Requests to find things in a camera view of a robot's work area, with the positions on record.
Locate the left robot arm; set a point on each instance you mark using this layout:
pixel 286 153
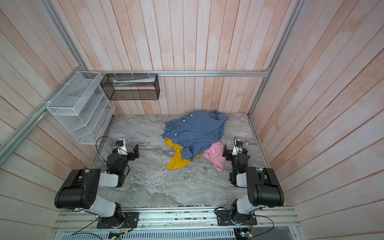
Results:
pixel 79 191

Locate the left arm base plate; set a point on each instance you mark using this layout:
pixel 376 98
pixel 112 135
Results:
pixel 124 220

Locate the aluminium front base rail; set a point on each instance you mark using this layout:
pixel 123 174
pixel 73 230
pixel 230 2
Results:
pixel 173 218

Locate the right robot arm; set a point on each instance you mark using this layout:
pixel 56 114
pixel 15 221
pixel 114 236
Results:
pixel 262 185

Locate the black wire mesh basket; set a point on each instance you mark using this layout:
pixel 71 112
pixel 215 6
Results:
pixel 132 86

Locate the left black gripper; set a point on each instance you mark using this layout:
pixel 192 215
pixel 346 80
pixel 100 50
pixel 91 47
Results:
pixel 132 153

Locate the right aluminium frame post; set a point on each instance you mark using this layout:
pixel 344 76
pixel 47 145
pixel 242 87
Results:
pixel 285 36

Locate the white wire mesh shelf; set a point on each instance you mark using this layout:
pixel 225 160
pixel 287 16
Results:
pixel 82 110

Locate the left aluminium frame rail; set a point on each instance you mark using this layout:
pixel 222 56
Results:
pixel 27 127

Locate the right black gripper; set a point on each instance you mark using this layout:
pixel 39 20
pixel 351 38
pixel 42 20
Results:
pixel 229 153

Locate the yellow cloth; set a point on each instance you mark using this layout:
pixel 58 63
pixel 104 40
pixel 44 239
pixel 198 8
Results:
pixel 178 161

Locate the blue checkered button shirt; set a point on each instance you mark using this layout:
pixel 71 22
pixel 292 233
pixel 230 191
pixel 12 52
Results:
pixel 196 132

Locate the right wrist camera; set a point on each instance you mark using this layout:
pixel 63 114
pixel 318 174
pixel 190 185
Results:
pixel 238 147

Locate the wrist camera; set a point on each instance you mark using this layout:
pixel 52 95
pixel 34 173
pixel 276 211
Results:
pixel 238 147
pixel 121 147

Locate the pink cloth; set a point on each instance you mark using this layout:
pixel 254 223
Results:
pixel 215 155

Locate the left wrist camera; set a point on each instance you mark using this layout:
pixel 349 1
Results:
pixel 121 147

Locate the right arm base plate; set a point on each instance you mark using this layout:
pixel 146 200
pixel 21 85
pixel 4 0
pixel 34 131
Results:
pixel 232 218

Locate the aluminium horizontal frame rail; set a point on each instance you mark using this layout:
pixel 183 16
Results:
pixel 247 73

